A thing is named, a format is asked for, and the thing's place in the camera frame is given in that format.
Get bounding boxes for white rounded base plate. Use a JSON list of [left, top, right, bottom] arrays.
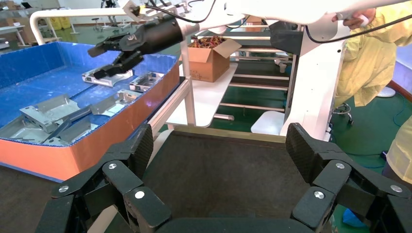
[[250, 110, 286, 136]]

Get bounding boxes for person's bare hand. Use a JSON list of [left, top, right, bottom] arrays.
[[332, 7, 377, 31]]

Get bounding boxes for white robot torso column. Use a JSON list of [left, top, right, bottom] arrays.
[[270, 0, 355, 142]]

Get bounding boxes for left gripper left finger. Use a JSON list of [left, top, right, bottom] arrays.
[[34, 123, 172, 233]]

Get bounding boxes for yellow bins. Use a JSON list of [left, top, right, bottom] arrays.
[[48, 16, 72, 31]]

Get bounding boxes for blue corrugated plastic box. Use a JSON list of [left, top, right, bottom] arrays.
[[0, 41, 180, 183]]

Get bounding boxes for white handheld controller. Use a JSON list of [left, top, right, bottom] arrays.
[[336, 12, 370, 27]]

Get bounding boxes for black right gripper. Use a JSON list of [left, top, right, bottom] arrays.
[[87, 17, 184, 81]]

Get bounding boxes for white pipe frame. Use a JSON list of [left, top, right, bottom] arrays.
[[29, 7, 129, 46]]

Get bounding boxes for aluminium conveyor frame rail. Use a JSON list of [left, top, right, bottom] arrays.
[[147, 41, 197, 136]]

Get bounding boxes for stamped metal bracket part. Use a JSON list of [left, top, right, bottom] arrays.
[[40, 117, 97, 146], [129, 72, 165, 94], [19, 94, 92, 134], [90, 89, 142, 117], [0, 120, 49, 144], [82, 67, 134, 88]]

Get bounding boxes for white side table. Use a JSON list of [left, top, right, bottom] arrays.
[[166, 62, 239, 128]]

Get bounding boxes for black tray container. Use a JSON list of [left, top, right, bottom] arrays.
[[88, 124, 311, 226]]

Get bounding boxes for person in yellow coat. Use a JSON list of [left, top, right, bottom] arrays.
[[382, 116, 412, 194], [333, 0, 412, 109]]

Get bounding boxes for open cardboard box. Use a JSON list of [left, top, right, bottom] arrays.
[[187, 35, 242, 83]]

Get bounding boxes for blue object on floor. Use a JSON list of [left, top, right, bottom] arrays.
[[342, 208, 366, 228]]

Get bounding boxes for white round floor base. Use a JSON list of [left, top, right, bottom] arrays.
[[376, 86, 397, 99]]

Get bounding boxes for metal shelf rack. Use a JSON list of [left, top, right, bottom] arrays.
[[220, 27, 298, 114]]

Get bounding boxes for chrome stool base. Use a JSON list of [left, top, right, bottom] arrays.
[[332, 102, 355, 127]]

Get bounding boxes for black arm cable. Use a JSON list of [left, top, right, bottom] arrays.
[[141, 0, 412, 44]]

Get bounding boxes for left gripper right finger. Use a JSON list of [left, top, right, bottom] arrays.
[[285, 122, 412, 233]]

